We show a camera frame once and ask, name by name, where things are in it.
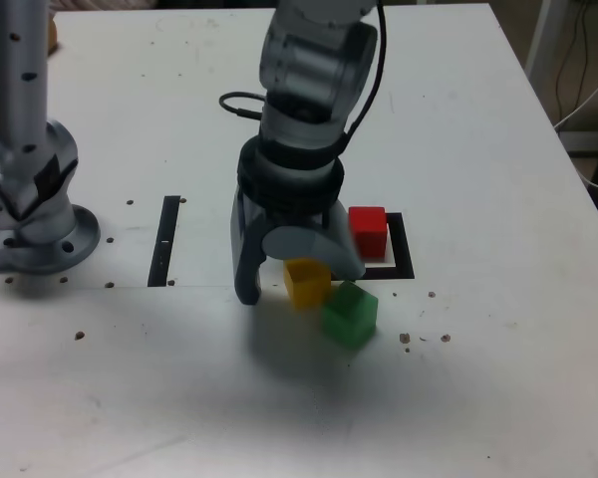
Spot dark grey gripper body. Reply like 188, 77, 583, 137
250, 202, 349, 234

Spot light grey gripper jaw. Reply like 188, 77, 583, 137
262, 206, 367, 282

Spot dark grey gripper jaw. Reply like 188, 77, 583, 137
230, 194, 271, 306

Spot yellow cube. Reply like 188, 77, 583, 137
283, 257, 333, 311

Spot red cube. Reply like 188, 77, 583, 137
348, 206, 390, 259

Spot green cube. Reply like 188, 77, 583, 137
320, 281, 380, 351

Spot black tape square outline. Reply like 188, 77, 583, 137
328, 212, 417, 282

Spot black tape strip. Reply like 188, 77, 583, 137
147, 195, 181, 289

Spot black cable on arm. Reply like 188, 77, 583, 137
217, 0, 388, 165

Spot thin black hanging cable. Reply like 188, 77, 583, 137
555, 0, 595, 123

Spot thin white cable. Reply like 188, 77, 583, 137
551, 66, 598, 131

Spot white metal frame leg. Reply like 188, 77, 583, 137
524, 0, 564, 89

